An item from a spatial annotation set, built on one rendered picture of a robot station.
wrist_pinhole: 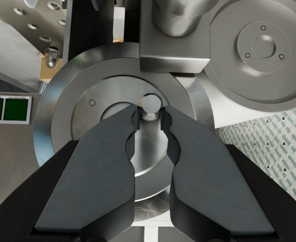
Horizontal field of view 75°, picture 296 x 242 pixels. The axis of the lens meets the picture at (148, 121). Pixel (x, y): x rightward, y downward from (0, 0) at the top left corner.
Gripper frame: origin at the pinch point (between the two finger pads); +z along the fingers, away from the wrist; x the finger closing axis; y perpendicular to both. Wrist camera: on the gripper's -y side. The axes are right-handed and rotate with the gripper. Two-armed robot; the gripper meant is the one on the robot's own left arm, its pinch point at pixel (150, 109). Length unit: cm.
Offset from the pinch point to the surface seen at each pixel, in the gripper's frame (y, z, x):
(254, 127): 9.6, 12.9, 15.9
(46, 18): -1.8, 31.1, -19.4
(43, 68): 77, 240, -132
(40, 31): 1.2, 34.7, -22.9
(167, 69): -1.1, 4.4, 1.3
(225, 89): 0.5, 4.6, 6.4
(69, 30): -2.9, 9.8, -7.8
